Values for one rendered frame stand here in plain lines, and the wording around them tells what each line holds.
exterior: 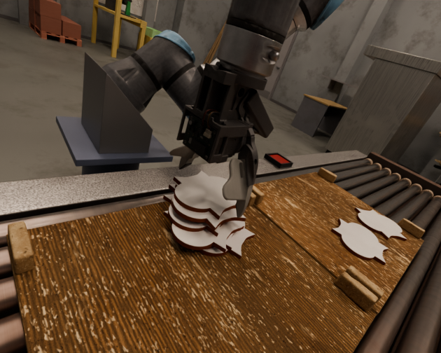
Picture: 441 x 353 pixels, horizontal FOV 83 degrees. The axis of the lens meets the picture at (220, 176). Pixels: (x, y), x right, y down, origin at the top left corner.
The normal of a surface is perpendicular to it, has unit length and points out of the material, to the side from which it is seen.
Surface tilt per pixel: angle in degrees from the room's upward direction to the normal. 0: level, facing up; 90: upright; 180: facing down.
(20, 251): 3
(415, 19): 90
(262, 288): 0
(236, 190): 57
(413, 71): 90
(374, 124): 90
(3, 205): 0
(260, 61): 90
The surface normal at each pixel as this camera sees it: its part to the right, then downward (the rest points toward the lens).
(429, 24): -0.76, 0.08
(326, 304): 0.30, -0.84
